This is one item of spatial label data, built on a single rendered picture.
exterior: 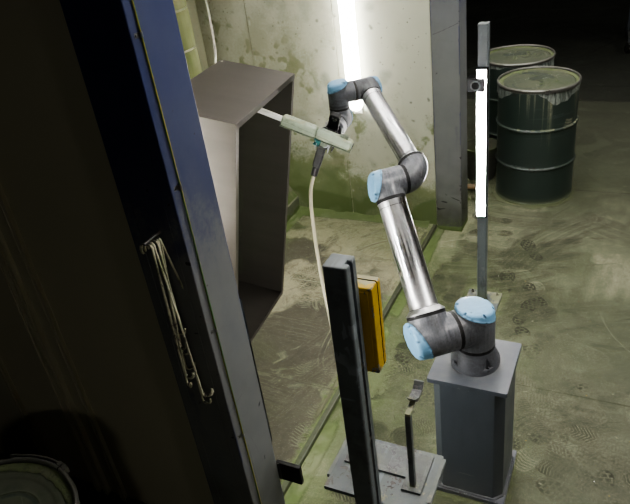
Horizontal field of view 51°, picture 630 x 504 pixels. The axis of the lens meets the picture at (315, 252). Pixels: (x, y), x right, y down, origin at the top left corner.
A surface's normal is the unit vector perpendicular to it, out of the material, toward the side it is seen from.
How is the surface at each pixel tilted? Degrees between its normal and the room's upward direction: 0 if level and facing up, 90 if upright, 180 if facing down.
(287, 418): 0
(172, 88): 90
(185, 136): 90
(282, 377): 0
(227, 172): 90
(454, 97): 90
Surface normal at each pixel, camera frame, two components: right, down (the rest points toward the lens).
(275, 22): -0.41, 0.52
